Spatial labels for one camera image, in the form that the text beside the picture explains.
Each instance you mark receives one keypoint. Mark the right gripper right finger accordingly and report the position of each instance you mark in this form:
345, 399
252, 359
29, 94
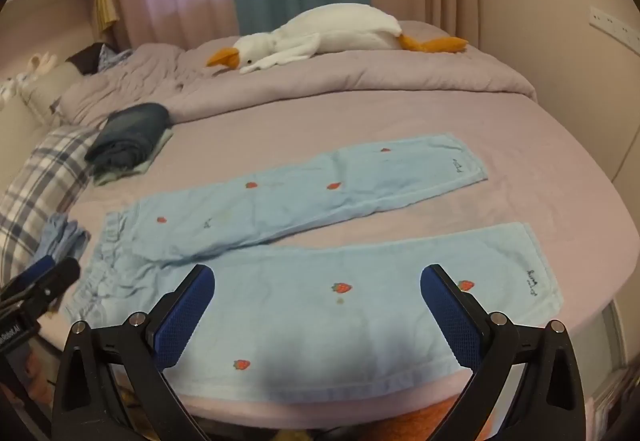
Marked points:
548, 403

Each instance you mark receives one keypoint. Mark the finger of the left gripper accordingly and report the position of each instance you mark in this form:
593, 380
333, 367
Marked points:
52, 285
27, 278

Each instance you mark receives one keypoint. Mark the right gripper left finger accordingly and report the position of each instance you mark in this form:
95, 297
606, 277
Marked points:
87, 403

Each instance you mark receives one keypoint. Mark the light blue strawberry pants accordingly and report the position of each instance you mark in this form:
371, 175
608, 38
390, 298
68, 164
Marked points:
298, 324

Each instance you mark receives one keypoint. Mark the small blue folded garment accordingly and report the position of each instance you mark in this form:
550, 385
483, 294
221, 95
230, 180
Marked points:
62, 238

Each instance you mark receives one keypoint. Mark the folded light green garment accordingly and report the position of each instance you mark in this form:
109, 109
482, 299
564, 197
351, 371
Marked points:
111, 174

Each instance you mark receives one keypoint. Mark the plaid pillow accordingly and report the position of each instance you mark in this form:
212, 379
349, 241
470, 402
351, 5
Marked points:
49, 182

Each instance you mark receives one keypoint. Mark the folded dark denim jeans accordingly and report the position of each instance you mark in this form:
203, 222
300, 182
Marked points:
128, 136

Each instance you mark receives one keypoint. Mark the beige padded headboard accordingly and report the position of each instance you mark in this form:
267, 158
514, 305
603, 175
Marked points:
28, 114

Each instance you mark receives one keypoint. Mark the small white plush toy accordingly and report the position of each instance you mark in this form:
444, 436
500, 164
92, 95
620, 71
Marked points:
40, 64

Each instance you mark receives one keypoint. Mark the dark clothes pile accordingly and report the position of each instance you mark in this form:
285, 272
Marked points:
97, 58

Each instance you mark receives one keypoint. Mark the mauve duvet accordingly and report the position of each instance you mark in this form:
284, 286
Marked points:
180, 80

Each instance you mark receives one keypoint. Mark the mauve bed sheet mattress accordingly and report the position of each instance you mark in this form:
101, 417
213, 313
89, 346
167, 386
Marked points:
537, 174

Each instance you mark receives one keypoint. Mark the white goose plush toy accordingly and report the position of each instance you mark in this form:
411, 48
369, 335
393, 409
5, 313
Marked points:
326, 29

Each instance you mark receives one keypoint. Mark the white wall power strip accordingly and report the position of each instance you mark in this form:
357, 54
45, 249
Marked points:
615, 28

